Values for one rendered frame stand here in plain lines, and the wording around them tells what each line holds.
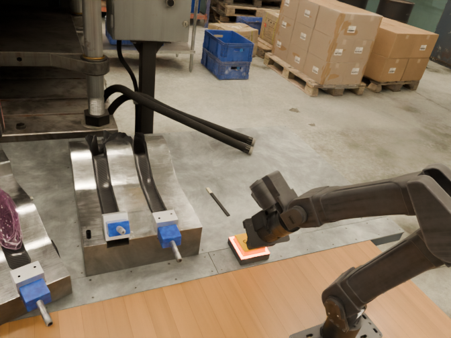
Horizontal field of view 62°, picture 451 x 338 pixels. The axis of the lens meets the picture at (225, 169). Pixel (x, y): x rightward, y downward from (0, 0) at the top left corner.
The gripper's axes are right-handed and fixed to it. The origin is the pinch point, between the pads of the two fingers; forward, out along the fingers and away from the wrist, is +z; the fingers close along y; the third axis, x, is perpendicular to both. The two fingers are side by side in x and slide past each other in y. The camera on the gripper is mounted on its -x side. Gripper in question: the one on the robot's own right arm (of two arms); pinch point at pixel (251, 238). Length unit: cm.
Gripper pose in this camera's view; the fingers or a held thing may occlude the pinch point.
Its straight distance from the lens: 94.5
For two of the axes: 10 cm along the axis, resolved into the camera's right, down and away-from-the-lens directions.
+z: -3.5, 3.7, 8.6
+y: -9.1, 0.8, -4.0
